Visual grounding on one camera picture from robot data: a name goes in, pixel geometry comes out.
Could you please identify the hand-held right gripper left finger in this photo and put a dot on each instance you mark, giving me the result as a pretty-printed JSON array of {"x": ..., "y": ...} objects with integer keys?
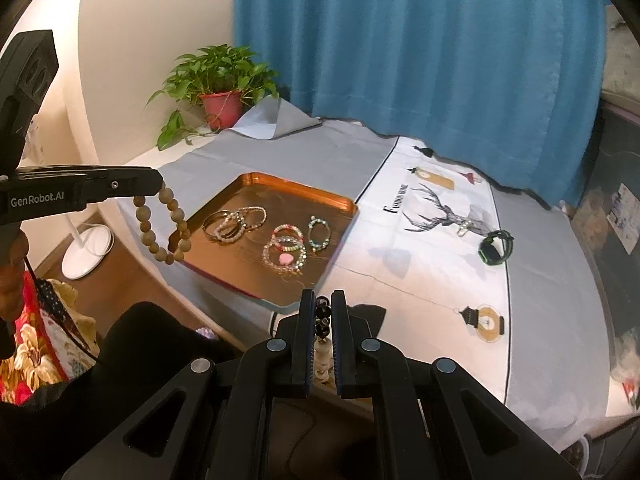
[{"x": 305, "y": 340}]

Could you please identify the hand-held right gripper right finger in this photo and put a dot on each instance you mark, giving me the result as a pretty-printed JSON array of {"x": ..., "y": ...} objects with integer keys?
[{"x": 342, "y": 340}]

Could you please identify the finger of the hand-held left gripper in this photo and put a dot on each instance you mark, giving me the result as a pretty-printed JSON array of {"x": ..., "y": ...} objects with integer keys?
[{"x": 135, "y": 182}]

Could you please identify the cluster of gold pearl bangles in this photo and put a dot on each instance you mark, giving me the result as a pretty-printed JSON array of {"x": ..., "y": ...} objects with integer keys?
[{"x": 235, "y": 222}]

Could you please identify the orange metal tray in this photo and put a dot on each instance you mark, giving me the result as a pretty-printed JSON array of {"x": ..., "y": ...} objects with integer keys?
[{"x": 260, "y": 195}]

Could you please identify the person's left hand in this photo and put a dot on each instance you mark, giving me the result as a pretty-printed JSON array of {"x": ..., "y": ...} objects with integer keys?
[{"x": 10, "y": 287}]

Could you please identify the white round stand base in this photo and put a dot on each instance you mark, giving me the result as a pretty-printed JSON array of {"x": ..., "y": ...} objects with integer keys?
[{"x": 87, "y": 255}]

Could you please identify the white deer printed cloth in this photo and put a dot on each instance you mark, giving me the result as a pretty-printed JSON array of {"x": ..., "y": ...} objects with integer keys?
[{"x": 440, "y": 280}]

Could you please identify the green plant in red pot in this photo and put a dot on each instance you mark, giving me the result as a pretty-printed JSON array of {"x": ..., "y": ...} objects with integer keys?
[{"x": 222, "y": 105}]

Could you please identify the floral printed cloth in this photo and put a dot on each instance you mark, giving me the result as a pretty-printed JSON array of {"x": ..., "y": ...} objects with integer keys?
[{"x": 35, "y": 360}]

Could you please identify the person's black trousers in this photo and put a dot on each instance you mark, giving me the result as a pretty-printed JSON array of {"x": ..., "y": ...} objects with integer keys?
[{"x": 125, "y": 360}]

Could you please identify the black green wristwatch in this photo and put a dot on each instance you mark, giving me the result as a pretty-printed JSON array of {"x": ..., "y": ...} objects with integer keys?
[{"x": 495, "y": 247}]

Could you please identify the blue curtain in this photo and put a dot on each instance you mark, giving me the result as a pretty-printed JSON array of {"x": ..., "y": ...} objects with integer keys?
[{"x": 425, "y": 60}]

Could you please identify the white printed box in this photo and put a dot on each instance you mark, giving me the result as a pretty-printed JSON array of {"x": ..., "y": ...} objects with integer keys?
[{"x": 624, "y": 210}]

